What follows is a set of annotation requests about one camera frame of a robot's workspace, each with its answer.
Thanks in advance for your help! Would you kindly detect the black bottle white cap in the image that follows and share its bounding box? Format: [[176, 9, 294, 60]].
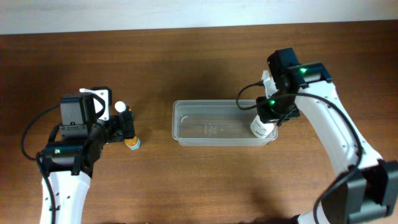
[[114, 101, 134, 124]]

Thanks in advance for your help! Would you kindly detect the white squeeze bottle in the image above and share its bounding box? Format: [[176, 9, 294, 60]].
[[250, 115, 274, 139]]

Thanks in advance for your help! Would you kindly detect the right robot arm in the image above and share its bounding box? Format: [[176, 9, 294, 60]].
[[252, 48, 397, 223]]

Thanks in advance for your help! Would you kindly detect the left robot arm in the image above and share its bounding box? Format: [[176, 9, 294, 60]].
[[36, 93, 138, 223]]

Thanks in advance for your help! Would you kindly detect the clear plastic container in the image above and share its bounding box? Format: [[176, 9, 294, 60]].
[[172, 100, 278, 146]]

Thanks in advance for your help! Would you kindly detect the gold lid small jar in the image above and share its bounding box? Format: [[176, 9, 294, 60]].
[[124, 136, 141, 151]]

